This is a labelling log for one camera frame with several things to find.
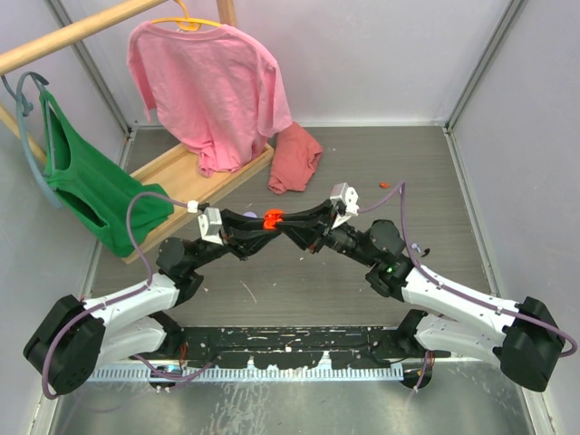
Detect green tank top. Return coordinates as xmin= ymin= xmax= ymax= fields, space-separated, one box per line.
xmin=39 ymin=90 xmax=174 ymax=257

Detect white cable duct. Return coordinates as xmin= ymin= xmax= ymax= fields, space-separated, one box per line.
xmin=89 ymin=363 xmax=404 ymax=382

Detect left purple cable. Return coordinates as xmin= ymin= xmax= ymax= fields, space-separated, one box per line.
xmin=41 ymin=191 xmax=200 ymax=401

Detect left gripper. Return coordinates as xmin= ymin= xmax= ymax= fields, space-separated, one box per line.
xmin=187 ymin=209 xmax=277 ymax=271

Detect wooden clothes rack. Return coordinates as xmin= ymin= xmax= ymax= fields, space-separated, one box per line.
xmin=1 ymin=0 xmax=237 ymax=163

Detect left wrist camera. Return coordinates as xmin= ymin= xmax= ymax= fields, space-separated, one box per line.
xmin=198 ymin=207 xmax=224 ymax=246

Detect yellow hanger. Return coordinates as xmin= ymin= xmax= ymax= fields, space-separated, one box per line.
xmin=150 ymin=0 xmax=221 ymax=32

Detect orange earbud case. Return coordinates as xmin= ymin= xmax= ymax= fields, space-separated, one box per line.
xmin=263 ymin=208 xmax=284 ymax=230

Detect salmon folded shirt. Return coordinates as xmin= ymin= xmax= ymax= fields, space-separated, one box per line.
xmin=268 ymin=122 xmax=324 ymax=195

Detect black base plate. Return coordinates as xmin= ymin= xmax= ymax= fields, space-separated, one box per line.
xmin=143 ymin=326 xmax=425 ymax=370

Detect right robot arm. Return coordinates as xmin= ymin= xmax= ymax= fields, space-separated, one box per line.
xmin=220 ymin=197 xmax=577 ymax=392

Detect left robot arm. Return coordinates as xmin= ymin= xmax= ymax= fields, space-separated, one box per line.
xmin=24 ymin=216 xmax=280 ymax=400

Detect grey-blue hanger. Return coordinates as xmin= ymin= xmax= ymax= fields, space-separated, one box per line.
xmin=1 ymin=71 xmax=63 ymax=208

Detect pink t-shirt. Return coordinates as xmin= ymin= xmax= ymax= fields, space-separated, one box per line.
xmin=127 ymin=22 xmax=293 ymax=177

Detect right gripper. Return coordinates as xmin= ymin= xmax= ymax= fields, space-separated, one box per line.
xmin=275 ymin=198 xmax=378 ymax=268

